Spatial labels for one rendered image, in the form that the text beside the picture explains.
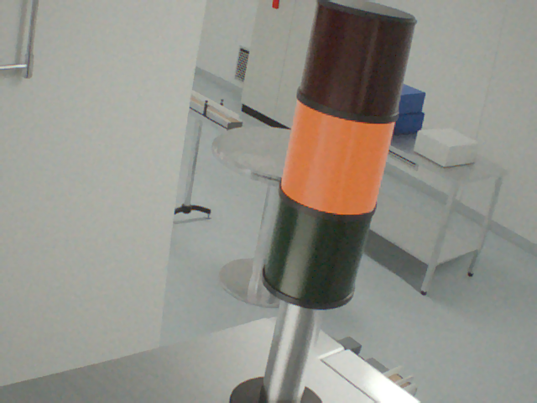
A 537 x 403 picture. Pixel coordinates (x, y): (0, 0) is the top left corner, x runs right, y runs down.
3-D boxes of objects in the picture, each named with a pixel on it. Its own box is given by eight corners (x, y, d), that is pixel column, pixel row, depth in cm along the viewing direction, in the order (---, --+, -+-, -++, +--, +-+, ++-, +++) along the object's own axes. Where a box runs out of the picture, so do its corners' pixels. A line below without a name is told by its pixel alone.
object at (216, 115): (242, 133, 490) (246, 111, 484) (224, 135, 480) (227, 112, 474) (47, 24, 730) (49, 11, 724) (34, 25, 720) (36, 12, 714)
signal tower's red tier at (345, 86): (349, 120, 32) (369, 21, 30) (278, 86, 35) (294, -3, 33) (416, 116, 35) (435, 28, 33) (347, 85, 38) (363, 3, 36)
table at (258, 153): (252, 337, 421) (280, 192, 384) (165, 263, 483) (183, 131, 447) (361, 301, 480) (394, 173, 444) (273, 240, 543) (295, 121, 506)
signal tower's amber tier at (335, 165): (326, 222, 34) (348, 123, 32) (261, 180, 37) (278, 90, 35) (393, 207, 37) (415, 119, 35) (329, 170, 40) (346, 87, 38)
